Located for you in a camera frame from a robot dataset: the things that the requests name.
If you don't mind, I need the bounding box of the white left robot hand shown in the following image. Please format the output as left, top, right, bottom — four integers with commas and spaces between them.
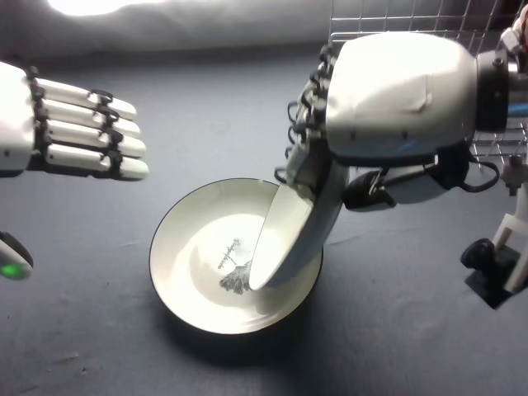
0, 60, 150, 281

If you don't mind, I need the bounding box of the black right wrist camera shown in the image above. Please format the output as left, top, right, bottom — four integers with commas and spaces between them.
460, 238, 521, 310

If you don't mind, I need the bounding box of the white cloth backdrop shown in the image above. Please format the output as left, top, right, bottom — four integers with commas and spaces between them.
0, 0, 528, 54

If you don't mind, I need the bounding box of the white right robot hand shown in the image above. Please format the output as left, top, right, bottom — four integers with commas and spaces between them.
274, 31, 482, 211

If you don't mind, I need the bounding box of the chrome wire dish rack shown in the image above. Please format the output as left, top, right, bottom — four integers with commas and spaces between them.
328, 0, 528, 166

